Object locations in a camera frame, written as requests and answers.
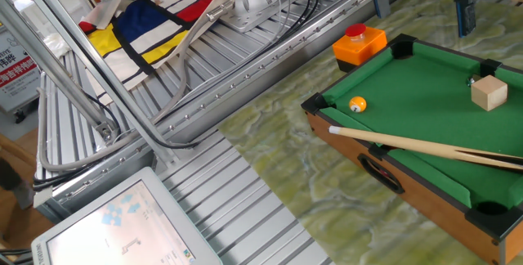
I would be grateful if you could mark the wooden pool cue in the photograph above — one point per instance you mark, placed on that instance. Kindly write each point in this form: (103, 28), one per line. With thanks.
(408, 144)

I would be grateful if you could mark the mini green pool table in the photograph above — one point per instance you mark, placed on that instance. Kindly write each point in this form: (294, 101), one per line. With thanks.
(425, 93)

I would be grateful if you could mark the yellow pool ball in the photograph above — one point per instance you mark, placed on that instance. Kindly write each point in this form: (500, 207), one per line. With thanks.
(357, 104)

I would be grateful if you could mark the orange emergency stop button box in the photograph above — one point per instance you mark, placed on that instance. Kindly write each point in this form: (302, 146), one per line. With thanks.
(359, 48)

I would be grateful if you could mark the light wooden cube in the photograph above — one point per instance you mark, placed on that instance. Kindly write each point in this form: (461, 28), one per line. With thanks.
(489, 93)

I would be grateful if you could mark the colour block tote bag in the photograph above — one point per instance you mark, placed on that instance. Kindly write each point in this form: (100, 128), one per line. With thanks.
(139, 19)

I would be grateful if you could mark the white teach pendant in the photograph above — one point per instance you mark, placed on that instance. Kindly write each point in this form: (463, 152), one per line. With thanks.
(122, 224)

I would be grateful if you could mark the white sign red text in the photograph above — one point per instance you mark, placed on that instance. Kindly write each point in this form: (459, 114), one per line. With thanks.
(16, 73)

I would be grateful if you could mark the aluminium frame profile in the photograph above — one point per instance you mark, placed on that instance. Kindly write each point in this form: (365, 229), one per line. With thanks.
(102, 68)

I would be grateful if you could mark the aluminium frame brace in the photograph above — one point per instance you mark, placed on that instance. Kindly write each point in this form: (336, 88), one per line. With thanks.
(53, 68)

